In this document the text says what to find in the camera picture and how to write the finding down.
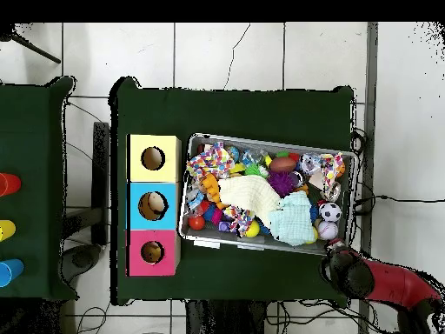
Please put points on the wooden box with three holes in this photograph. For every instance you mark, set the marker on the wooden box with three holes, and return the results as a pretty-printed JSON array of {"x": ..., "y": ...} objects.
[{"x": 153, "y": 186}]

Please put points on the orange plastic block toy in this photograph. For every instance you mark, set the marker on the orange plastic block toy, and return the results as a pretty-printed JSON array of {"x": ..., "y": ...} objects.
[{"x": 211, "y": 188}]

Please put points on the mint green waffle cloth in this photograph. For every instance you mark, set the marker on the mint green waffle cloth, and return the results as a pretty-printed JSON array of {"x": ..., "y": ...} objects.
[{"x": 290, "y": 217}]

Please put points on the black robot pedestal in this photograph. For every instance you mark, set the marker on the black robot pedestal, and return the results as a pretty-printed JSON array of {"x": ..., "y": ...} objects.
[{"x": 229, "y": 320}]

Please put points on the red ball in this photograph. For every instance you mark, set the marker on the red ball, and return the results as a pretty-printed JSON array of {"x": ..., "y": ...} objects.
[{"x": 197, "y": 222}]

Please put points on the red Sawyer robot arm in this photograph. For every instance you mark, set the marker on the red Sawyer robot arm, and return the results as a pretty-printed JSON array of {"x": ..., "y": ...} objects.
[{"x": 389, "y": 282}]

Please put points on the cream yellow waffle cloth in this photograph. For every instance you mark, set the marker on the cream yellow waffle cloth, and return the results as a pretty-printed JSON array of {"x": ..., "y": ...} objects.
[{"x": 249, "y": 193}]

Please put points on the smooth yellow ball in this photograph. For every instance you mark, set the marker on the smooth yellow ball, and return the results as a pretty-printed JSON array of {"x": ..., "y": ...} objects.
[{"x": 313, "y": 235}]

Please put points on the clear mesh bin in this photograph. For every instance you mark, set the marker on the clear mesh bin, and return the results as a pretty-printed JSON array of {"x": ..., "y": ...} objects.
[{"x": 182, "y": 209}]

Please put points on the red plastic cup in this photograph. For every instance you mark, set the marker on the red plastic cup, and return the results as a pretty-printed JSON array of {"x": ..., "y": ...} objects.
[{"x": 8, "y": 184}]

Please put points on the colourful polka dot fabric toy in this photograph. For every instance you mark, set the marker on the colourful polka dot fabric toy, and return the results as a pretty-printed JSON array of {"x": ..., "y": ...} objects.
[{"x": 332, "y": 167}]

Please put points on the blue plastic cup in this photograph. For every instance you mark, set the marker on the blue plastic cup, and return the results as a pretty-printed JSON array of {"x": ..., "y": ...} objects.
[{"x": 10, "y": 272}]

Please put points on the black white soccer ball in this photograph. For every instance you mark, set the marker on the black white soccer ball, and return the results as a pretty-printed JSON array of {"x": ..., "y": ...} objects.
[{"x": 330, "y": 211}]

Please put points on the brown football toy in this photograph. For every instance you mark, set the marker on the brown football toy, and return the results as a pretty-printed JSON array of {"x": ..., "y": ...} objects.
[{"x": 283, "y": 165}]

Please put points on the colourful patchwork fabric toy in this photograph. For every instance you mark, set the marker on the colourful patchwork fabric toy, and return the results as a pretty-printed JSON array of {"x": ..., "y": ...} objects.
[{"x": 211, "y": 161}]

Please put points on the black tripod leg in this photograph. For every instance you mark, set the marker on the black tripod leg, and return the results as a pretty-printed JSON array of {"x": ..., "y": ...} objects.
[{"x": 35, "y": 49}]

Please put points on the black equipment stand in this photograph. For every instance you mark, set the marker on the black equipment stand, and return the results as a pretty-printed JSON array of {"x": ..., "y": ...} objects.
[{"x": 101, "y": 174}]

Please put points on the dark green table cloth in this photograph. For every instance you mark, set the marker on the dark green table cloth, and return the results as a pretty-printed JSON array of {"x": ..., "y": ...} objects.
[
  {"x": 243, "y": 111},
  {"x": 31, "y": 153}
]

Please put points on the white baseball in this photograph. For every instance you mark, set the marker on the white baseball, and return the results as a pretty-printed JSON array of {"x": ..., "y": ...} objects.
[{"x": 327, "y": 230}]

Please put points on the purple spiky ball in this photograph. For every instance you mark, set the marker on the purple spiky ball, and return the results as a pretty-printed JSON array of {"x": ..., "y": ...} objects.
[{"x": 281, "y": 182}]

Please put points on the yellow plastic cup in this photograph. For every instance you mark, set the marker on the yellow plastic cup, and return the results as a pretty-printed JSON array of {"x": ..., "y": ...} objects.
[{"x": 6, "y": 230}]

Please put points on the clear plastic ball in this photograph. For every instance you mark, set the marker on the clear plastic ball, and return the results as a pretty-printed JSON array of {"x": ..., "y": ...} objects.
[{"x": 309, "y": 163}]

